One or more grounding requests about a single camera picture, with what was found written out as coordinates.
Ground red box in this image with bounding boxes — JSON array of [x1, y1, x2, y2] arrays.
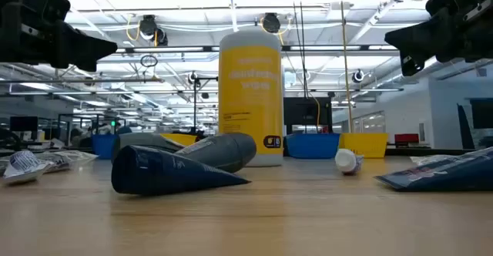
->
[[394, 133, 420, 144]]

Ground small black monitor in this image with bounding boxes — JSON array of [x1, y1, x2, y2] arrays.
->
[[9, 116, 39, 133]]

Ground blue black small device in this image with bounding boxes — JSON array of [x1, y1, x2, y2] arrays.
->
[[110, 144, 252, 196]]

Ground yellow disinfecting wipes canister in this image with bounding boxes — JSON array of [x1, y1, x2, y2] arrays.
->
[[217, 30, 285, 167]]

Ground large black screen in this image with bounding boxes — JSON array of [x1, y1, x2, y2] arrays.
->
[[283, 96, 333, 136]]

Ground yellow hanging cable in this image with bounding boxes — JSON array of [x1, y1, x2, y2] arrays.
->
[[338, 0, 354, 133]]

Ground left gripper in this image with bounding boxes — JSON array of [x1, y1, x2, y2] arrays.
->
[[0, 0, 119, 73]]

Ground blue plastic basket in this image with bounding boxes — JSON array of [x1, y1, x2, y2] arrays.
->
[[91, 133, 119, 160], [285, 133, 341, 160]]

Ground black pole stand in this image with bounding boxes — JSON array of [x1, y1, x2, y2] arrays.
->
[[192, 76, 219, 133]]

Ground yellow plastic basket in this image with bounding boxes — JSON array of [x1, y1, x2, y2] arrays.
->
[[338, 132, 389, 159], [159, 133, 200, 147]]

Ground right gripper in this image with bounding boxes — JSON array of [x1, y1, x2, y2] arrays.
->
[[384, 0, 493, 77]]

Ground small white toothpaste tube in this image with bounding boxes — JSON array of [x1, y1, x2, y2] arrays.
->
[[334, 148, 365, 176], [374, 147, 493, 193]]

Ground dark grey squeeze tube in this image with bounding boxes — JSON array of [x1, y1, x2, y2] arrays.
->
[[111, 132, 186, 160]]

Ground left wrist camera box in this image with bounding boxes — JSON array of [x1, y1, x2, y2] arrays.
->
[[21, 0, 72, 24]]

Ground grey black handheld device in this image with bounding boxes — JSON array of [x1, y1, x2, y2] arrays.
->
[[175, 132, 258, 173]]

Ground black aluminium table frame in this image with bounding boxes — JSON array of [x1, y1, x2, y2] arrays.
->
[[0, 144, 477, 157]]

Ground black hanging cables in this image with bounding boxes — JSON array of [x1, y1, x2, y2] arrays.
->
[[292, 0, 309, 99]]

